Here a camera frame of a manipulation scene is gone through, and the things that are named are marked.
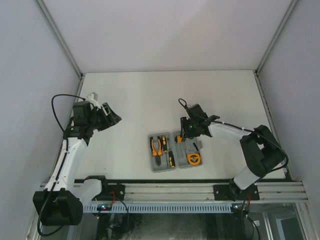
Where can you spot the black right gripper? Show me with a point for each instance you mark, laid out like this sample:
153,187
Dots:
185,131

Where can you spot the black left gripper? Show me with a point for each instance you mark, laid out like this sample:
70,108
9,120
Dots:
113,118

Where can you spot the orange hex key set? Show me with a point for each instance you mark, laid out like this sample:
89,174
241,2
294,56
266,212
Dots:
179,139

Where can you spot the grey plastic tool case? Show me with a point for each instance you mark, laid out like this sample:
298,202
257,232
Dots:
180,151

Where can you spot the orange tape measure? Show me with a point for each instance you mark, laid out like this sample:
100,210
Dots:
194,158

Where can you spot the short yellow black screwdriver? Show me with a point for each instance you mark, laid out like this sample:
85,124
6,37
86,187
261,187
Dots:
171,159

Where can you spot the orange black pliers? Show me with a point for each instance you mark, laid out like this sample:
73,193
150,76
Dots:
156,150

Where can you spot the long black yellow screwdriver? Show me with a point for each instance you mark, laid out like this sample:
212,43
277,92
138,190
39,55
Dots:
164,146

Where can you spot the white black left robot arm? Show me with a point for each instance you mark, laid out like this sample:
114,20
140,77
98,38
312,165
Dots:
59,203

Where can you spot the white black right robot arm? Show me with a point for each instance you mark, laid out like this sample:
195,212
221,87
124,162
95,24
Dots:
262,152

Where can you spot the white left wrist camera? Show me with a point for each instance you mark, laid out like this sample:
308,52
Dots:
93,99

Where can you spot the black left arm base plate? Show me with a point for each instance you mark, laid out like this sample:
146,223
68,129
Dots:
112,191

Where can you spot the grey slotted cable duct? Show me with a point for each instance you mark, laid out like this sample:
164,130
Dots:
159,208

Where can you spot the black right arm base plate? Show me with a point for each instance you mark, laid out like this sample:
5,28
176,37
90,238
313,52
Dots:
224,192

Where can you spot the aluminium front rail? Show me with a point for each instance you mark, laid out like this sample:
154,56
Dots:
267,192

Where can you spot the left aluminium frame post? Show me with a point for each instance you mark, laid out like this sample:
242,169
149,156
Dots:
43,9

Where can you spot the aluminium frame post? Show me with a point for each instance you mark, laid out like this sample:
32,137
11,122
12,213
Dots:
277,34
43,9

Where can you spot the right aluminium frame post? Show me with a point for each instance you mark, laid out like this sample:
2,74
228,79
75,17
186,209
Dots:
277,34

